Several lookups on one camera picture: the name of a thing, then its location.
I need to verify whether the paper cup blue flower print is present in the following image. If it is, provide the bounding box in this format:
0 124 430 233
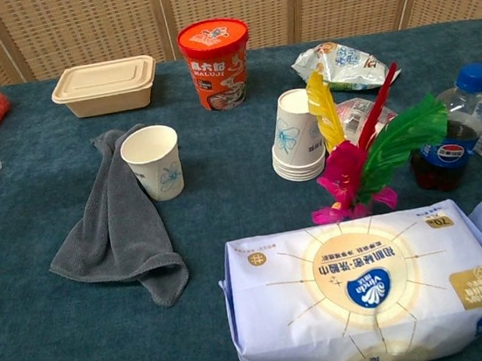
117 122 188 206

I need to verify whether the Pepsi cola bottle blue cap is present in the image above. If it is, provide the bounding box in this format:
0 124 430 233
398 62 482 196

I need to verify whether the stack of paper cups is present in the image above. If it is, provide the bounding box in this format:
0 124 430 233
263 86 332 185

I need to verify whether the colourful feather shuttlecock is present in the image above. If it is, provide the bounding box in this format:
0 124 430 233
293 53 461 227

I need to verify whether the red instant noodle tub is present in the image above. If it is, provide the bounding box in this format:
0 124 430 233
175 15 258 116

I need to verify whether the pink snack packet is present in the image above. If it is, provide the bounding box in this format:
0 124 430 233
336 92 402 142

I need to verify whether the grey microfibre towel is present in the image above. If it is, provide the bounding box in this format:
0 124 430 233
32 119 194 322

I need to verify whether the white Vinda tissue pack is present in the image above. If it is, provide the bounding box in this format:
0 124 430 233
210 194 482 361

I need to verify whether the white blue snack bag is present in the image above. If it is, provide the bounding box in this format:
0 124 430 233
288 33 404 99

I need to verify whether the beige lidded lunch box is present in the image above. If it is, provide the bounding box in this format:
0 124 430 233
47 53 162 122

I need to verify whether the woven rattan folding screen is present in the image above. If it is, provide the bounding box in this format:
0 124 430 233
0 0 482 87

